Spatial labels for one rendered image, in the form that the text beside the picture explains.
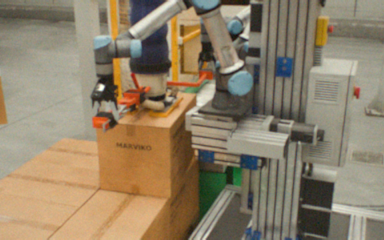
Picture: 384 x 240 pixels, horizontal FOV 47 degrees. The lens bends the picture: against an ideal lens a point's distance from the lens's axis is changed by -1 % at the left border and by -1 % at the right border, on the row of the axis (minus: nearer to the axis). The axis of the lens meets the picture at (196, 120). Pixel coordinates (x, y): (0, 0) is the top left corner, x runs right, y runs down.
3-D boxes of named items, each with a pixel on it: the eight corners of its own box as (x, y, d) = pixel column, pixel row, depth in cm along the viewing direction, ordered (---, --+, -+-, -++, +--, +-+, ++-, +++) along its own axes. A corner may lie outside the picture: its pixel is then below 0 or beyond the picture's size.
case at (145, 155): (138, 147, 295) (135, 89, 281) (196, 153, 287) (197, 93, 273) (100, 189, 240) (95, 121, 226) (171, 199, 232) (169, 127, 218)
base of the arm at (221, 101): (245, 103, 224) (246, 84, 221) (236, 112, 211) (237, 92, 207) (217, 100, 229) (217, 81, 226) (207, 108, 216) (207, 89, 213)
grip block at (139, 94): (128, 99, 229) (128, 88, 226) (146, 101, 226) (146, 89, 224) (122, 104, 221) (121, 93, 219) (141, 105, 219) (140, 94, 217)
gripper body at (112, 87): (119, 97, 193) (118, 71, 189) (111, 103, 185) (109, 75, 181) (103, 97, 195) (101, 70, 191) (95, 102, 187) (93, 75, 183)
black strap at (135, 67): (137, 61, 255) (137, 55, 254) (176, 63, 250) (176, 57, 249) (123, 71, 234) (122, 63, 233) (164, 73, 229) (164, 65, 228)
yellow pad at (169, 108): (167, 98, 265) (167, 90, 263) (183, 99, 262) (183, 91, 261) (149, 116, 233) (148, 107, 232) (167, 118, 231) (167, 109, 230)
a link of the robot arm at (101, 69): (109, 65, 179) (90, 64, 181) (109, 76, 181) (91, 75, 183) (116, 61, 186) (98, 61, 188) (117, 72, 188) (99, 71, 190)
